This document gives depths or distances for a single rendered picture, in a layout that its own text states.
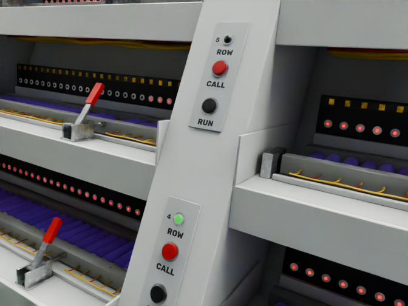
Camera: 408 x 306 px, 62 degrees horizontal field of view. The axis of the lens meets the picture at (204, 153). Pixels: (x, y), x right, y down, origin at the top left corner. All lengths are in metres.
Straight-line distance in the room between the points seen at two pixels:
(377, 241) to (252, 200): 0.11
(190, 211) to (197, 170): 0.04
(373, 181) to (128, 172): 0.27
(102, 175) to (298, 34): 0.28
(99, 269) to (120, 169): 0.16
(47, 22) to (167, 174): 0.35
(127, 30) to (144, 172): 0.21
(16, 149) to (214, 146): 0.33
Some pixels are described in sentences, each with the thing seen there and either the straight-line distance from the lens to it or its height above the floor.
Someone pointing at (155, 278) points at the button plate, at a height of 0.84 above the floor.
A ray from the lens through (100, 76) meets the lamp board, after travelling 0.71.
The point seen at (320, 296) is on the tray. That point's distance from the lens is 0.49.
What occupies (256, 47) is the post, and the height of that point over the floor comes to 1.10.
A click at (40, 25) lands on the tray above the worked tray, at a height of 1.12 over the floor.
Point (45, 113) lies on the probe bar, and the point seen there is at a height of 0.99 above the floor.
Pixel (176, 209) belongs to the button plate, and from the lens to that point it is 0.36.
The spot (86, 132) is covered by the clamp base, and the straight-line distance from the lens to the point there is 0.50.
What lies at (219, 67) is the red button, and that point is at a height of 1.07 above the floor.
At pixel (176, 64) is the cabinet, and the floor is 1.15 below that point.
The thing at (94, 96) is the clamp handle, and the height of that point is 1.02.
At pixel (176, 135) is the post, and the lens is 0.38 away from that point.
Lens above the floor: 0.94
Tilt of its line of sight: 5 degrees up
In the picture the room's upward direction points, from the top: 15 degrees clockwise
